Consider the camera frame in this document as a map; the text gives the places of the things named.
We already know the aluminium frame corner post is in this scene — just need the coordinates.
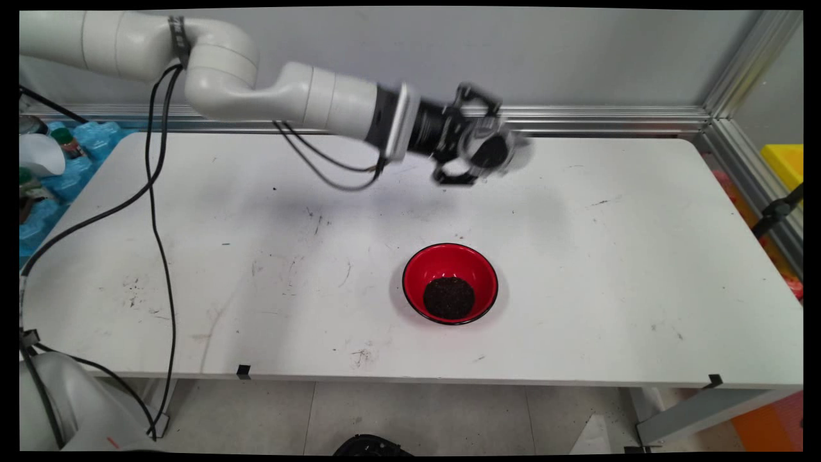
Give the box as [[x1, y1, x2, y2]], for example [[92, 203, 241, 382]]
[[702, 10, 804, 119]]

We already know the black cable strap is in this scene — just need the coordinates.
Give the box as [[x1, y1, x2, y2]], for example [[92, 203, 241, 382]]
[[168, 16, 192, 68]]

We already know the grey table leg beam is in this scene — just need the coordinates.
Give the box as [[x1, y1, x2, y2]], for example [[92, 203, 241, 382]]
[[629, 385, 802, 448]]

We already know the black background cable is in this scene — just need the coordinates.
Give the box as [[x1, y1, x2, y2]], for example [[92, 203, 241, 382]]
[[19, 85, 89, 124]]

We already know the white rounded container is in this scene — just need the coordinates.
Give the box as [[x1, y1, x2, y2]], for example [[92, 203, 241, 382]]
[[19, 133, 66, 178]]

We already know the black round floor object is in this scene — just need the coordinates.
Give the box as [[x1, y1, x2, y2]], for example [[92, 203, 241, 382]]
[[332, 434, 412, 456]]

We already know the small bottle with green cap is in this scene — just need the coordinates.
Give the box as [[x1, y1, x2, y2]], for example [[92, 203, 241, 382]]
[[50, 127, 89, 161]]

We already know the clear jar of black seeds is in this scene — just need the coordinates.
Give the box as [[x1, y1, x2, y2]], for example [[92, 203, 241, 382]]
[[462, 119, 533, 177]]

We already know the brown bottle with green cap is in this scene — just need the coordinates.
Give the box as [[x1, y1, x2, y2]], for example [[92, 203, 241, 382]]
[[19, 167, 57, 224]]

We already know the long aluminium frame rail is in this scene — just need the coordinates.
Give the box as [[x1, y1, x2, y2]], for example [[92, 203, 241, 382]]
[[19, 104, 713, 137]]

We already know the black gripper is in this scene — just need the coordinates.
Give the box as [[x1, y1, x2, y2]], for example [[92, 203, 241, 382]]
[[412, 83, 502, 187]]

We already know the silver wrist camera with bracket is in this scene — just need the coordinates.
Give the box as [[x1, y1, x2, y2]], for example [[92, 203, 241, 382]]
[[375, 82, 423, 162]]

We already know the white table leg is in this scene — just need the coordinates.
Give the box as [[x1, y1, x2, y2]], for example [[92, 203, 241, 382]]
[[142, 379, 179, 439]]

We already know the thick black cable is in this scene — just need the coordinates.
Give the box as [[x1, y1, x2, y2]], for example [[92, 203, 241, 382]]
[[19, 63, 389, 334]]

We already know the yellow foam block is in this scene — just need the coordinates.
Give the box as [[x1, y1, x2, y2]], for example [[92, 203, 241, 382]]
[[760, 144, 804, 191]]

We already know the red bowl with black rim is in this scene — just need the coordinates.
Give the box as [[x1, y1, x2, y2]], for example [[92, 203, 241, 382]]
[[402, 243, 500, 327]]

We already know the orange box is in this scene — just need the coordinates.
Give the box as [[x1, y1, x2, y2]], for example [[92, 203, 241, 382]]
[[731, 390, 804, 452]]

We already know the blue water bottle pack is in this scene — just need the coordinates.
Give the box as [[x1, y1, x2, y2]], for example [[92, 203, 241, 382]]
[[19, 121, 137, 267]]

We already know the pile of black seeds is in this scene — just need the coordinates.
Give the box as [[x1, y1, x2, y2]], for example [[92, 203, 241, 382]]
[[423, 276, 476, 320]]

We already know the short aluminium frame rail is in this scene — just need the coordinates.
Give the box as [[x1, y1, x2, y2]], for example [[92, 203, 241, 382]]
[[699, 115, 804, 277]]

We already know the thin black cable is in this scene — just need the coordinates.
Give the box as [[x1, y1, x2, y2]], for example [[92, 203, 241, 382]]
[[32, 63, 389, 442]]

